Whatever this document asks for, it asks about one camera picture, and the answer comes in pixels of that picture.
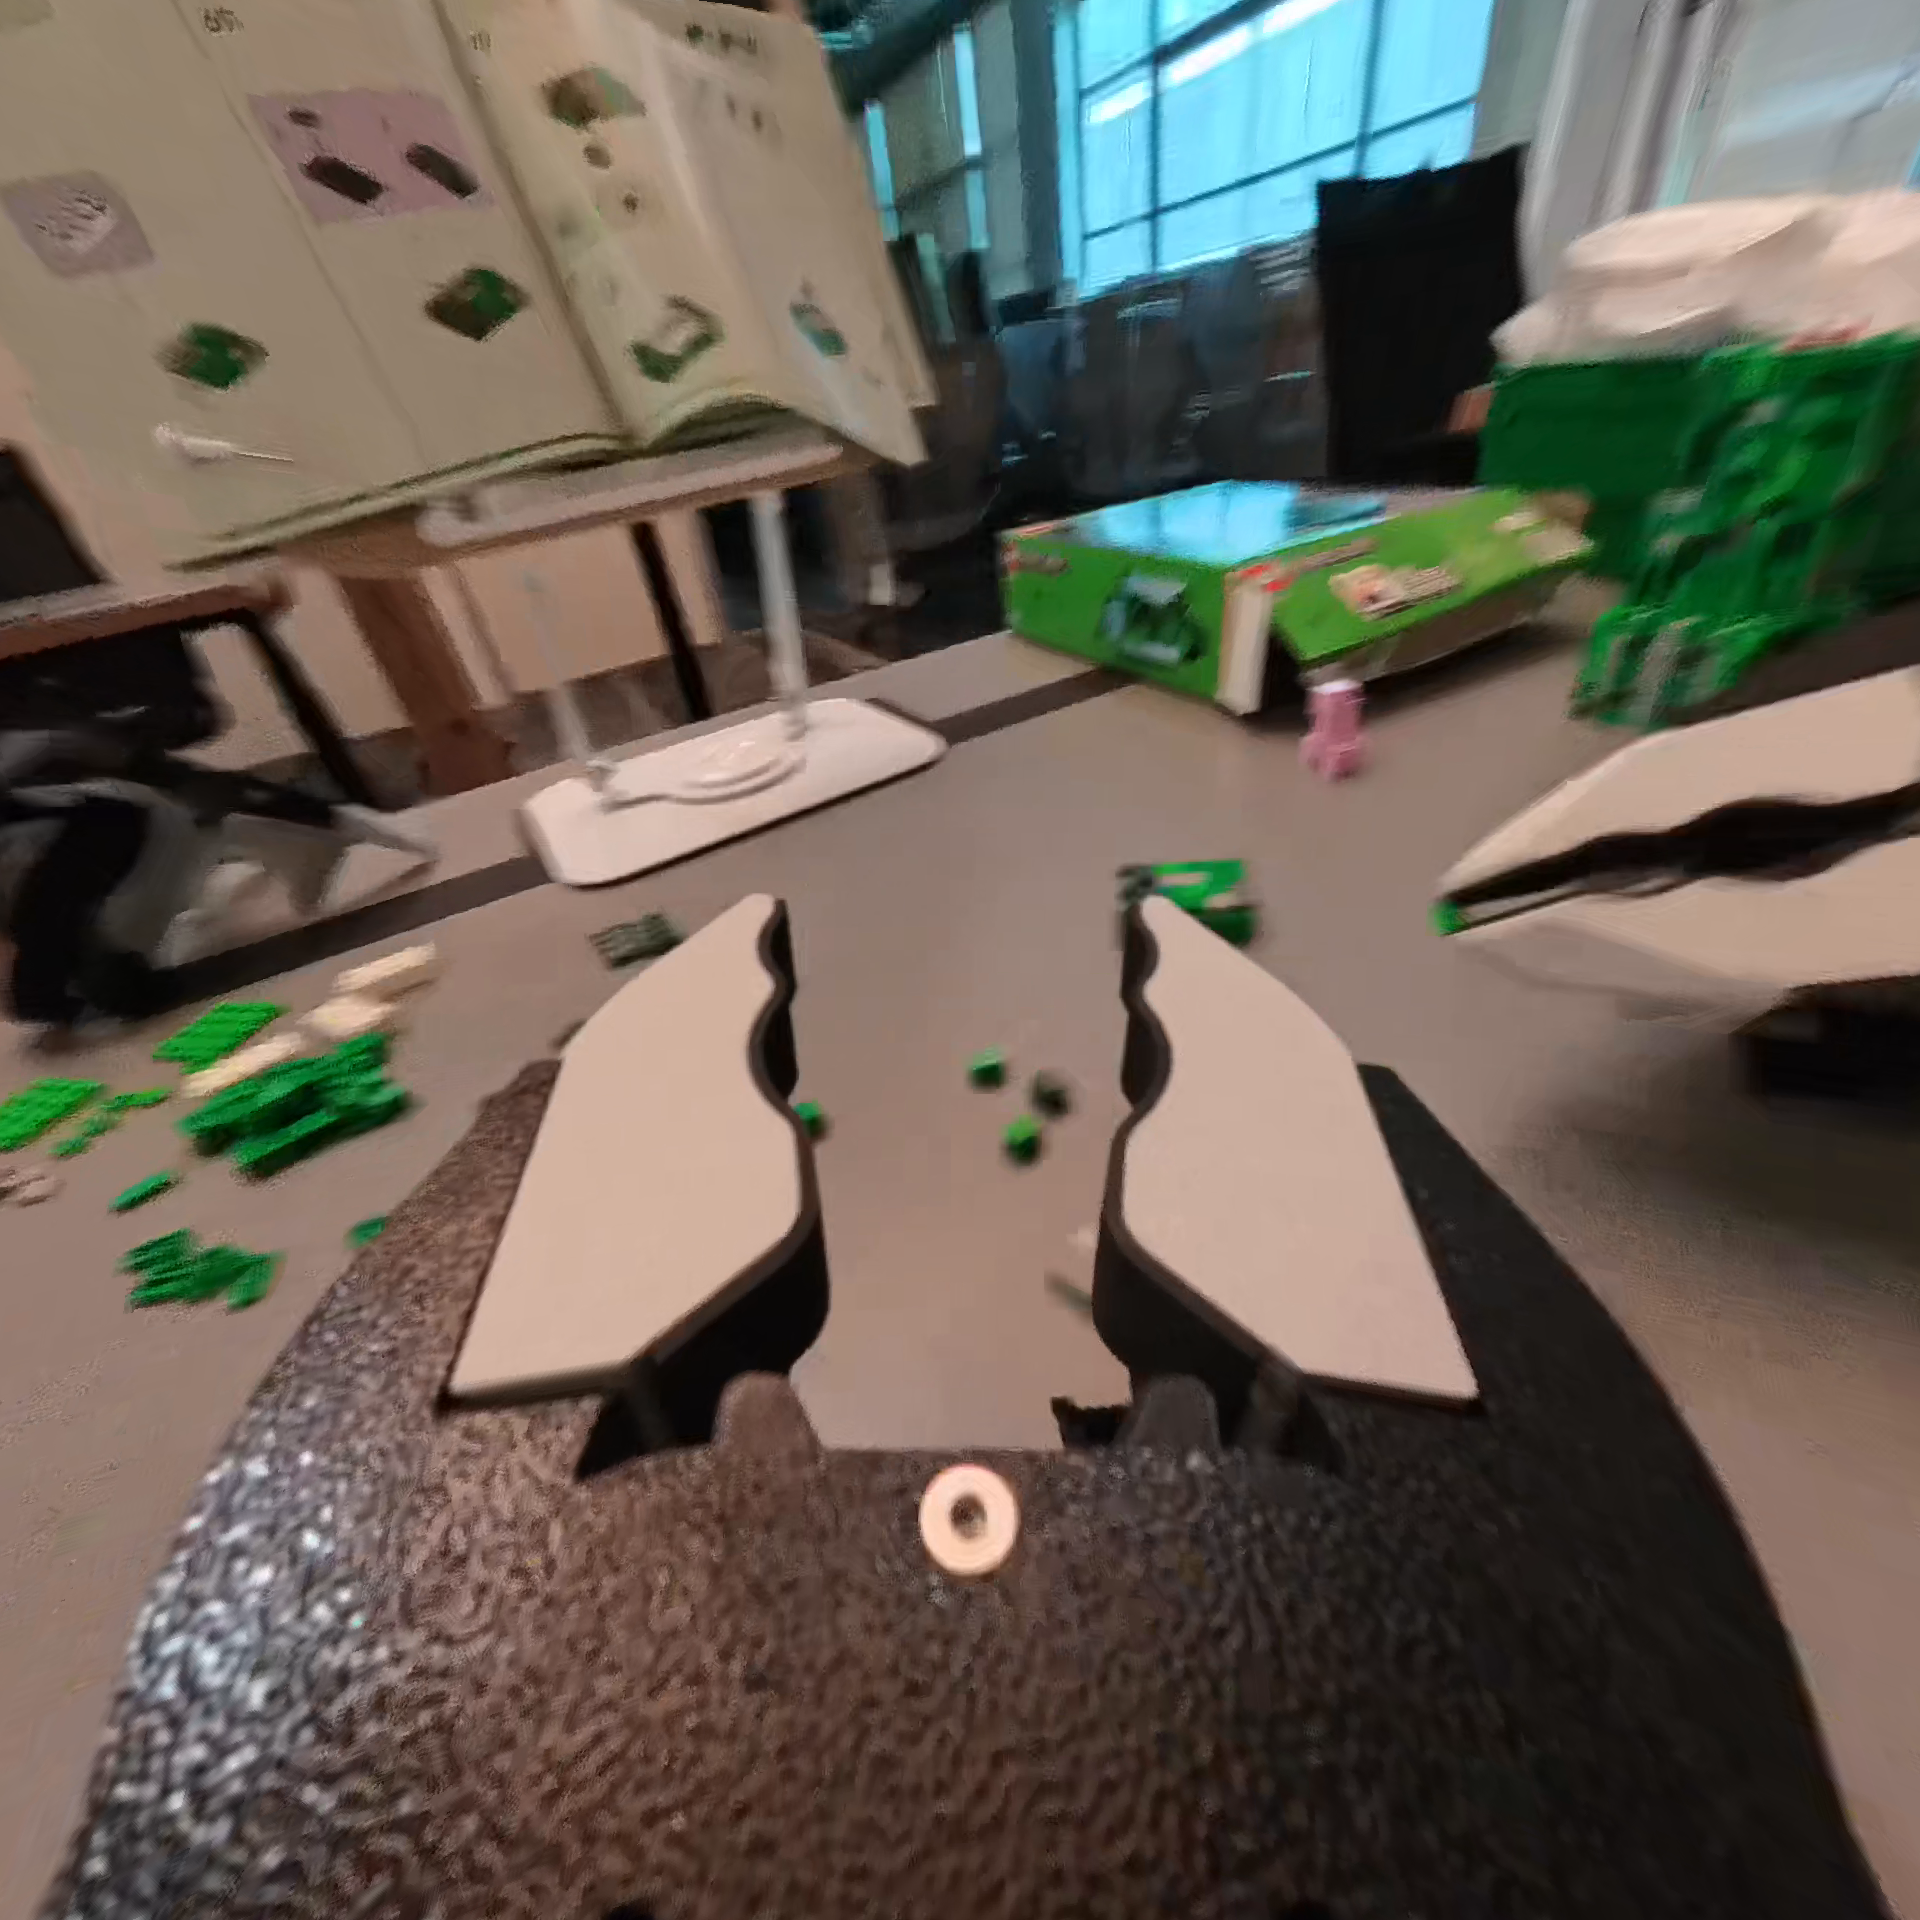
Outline pink lego pig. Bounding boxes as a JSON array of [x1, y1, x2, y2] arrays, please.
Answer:
[[1297, 679, 1372, 783]]

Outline green plastic bin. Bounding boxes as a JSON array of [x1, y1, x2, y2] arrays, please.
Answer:
[[1481, 337, 1920, 579]]

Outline grey office chair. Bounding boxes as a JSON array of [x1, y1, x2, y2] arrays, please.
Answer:
[[1184, 257, 1328, 483], [996, 293, 1185, 483]]

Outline green lego block assembly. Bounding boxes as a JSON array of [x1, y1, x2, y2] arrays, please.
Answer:
[[1116, 857, 1262, 952]]

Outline pile of bright green pieces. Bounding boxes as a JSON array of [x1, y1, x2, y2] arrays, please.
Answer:
[[0, 996, 415, 1316]]

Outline open instruction booklet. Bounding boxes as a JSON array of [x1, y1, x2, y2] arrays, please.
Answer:
[[0, 0, 942, 570]]

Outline wooden table with black legs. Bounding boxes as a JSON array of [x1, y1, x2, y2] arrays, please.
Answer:
[[276, 464, 903, 752]]

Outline black office chair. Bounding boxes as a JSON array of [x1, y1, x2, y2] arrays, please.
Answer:
[[1313, 146, 1526, 484]]

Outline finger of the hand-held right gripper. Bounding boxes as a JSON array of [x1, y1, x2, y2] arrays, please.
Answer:
[[1438, 839, 1920, 1034], [1430, 671, 1920, 911]]

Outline green cardboard lego box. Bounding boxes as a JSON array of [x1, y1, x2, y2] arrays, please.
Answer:
[[999, 481, 1594, 719]]

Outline dark wooden desk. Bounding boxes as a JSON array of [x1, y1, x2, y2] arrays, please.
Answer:
[[0, 576, 377, 812]]

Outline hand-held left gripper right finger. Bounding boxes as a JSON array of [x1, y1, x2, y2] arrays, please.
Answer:
[[1092, 895, 1481, 1469]]

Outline large grid window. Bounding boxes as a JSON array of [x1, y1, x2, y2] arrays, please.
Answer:
[[1072, 0, 1501, 295]]

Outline tall green lego creeper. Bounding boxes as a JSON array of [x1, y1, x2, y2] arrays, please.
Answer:
[[1568, 343, 1920, 737]]

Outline white book stand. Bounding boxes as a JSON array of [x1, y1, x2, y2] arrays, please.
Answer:
[[150, 427, 950, 889]]

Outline white paper bags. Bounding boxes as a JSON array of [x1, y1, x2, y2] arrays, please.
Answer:
[[1497, 192, 1920, 369]]

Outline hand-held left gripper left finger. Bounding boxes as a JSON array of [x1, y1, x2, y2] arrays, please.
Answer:
[[442, 895, 831, 1481]]

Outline black monitor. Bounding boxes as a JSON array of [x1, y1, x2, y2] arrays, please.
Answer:
[[0, 450, 109, 601]]

